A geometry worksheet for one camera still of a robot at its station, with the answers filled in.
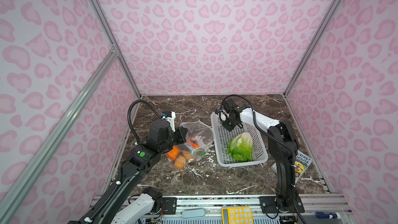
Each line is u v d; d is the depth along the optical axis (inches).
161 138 20.7
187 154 31.7
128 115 19.5
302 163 33.0
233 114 28.3
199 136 32.4
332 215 27.1
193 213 27.4
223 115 34.7
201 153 32.3
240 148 32.4
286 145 21.3
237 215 27.3
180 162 32.3
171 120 25.1
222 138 37.6
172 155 32.8
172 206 28.8
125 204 21.7
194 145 34.4
